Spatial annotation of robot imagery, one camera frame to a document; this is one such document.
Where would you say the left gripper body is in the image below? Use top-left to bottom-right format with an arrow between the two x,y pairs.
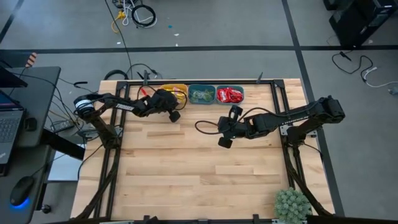
141,89 -> 182,123

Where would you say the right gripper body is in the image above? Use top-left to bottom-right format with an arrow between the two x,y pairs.
217,105 -> 254,149

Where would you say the orange plastic bin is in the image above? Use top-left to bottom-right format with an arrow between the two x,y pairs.
160,83 -> 189,106

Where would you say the clear green candy pack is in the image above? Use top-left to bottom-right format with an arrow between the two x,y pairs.
201,89 -> 215,102
190,89 -> 203,103

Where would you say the teal plastic bin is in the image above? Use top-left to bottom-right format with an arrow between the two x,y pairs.
215,85 -> 245,106

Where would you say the dark blue plastic bin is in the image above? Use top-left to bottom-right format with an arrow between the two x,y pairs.
188,83 -> 217,105

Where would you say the green artificial succulent plant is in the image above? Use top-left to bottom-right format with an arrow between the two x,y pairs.
274,187 -> 313,224

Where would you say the grey power strip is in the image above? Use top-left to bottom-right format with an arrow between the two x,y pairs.
50,119 -> 76,133

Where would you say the black desk support bar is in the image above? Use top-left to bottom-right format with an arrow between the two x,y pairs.
40,128 -> 86,161

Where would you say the white flat board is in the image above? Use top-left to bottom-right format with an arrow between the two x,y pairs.
47,154 -> 84,182

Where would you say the grey office desk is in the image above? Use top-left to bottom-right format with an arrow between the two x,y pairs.
0,66 -> 62,224

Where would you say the small black desk device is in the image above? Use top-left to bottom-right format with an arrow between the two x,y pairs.
24,117 -> 38,132

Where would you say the orange striped object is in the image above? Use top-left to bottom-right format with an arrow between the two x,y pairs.
25,52 -> 39,68

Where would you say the open black laptop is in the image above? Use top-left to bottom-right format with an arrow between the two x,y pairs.
0,89 -> 26,166

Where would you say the black equipment case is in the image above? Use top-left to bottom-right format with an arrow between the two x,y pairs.
323,0 -> 398,48

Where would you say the black computer mouse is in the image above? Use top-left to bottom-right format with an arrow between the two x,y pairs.
9,175 -> 35,207

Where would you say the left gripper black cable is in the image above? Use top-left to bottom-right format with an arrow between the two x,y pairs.
136,83 -> 189,111

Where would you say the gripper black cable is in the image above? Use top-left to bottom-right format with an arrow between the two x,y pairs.
194,107 -> 282,136
136,83 -> 189,111

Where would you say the black cable tangle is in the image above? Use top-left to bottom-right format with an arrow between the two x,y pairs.
126,63 -> 163,81

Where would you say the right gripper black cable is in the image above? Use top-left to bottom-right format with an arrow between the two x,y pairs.
194,107 -> 282,136

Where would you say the black aluminium table frame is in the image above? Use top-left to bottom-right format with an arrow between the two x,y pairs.
74,79 -> 335,224

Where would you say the black hose loop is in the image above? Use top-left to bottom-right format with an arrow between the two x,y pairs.
103,69 -> 130,81

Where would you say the long black cable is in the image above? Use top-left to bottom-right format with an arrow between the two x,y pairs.
104,0 -> 134,80

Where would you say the coiled black cable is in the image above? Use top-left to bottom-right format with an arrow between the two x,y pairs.
131,4 -> 157,29

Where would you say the yellow cable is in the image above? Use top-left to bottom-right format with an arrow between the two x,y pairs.
111,10 -> 127,34

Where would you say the black cable with plug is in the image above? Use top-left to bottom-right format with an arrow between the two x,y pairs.
331,50 -> 374,82

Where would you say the white cable with plug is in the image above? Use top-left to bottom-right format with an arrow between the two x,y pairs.
363,66 -> 398,89

